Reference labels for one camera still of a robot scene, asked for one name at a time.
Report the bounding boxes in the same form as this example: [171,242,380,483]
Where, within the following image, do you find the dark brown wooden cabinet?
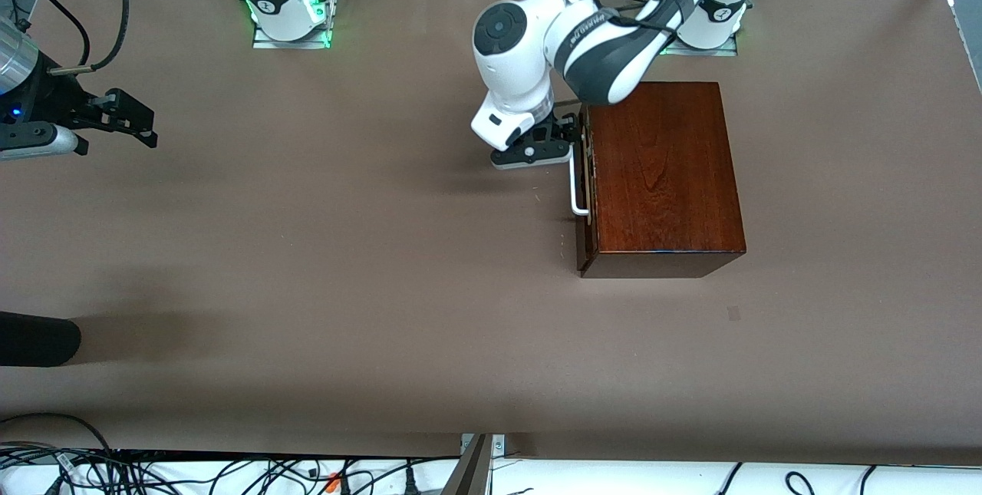
[577,81,746,279]

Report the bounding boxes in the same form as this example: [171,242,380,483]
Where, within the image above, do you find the black ribbed cylinder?
[0,311,82,368]

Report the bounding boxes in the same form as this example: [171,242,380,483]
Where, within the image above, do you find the aluminium strut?
[441,434,496,495]

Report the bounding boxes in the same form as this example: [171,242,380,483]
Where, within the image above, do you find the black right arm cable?
[8,0,166,78]

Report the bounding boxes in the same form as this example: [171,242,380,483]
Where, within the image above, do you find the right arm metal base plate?
[252,0,335,49]

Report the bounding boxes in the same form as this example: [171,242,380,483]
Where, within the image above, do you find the black looped cable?
[0,412,116,456]

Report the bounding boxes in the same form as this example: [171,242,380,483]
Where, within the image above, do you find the small metal bracket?
[460,434,507,456]

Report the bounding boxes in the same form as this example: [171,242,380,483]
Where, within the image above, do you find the tangled black cables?
[0,441,461,495]

